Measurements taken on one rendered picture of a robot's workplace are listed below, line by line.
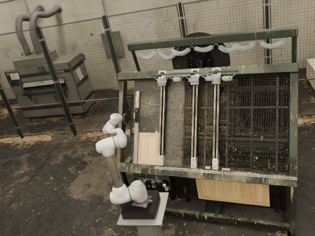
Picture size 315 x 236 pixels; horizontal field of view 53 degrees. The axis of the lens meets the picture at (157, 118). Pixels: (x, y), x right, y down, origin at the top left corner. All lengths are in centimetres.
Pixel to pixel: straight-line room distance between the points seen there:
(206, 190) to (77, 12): 643
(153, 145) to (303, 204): 212
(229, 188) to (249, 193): 24
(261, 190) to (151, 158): 140
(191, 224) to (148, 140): 127
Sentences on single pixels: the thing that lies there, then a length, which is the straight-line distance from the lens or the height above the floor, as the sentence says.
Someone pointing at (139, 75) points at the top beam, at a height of 189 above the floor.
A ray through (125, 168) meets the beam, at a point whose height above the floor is 84.
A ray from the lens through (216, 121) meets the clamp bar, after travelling 372.
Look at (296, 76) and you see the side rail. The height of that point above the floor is 180.
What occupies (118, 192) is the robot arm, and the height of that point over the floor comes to 110.
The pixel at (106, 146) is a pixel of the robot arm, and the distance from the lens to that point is 320.
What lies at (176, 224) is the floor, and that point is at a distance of 446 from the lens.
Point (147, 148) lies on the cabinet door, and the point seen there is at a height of 106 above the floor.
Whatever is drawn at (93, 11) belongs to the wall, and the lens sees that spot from 899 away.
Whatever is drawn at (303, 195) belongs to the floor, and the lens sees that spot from 481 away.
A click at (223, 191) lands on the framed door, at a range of 420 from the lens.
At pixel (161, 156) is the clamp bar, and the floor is 102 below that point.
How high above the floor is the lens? 320
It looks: 27 degrees down
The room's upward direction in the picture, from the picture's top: 12 degrees counter-clockwise
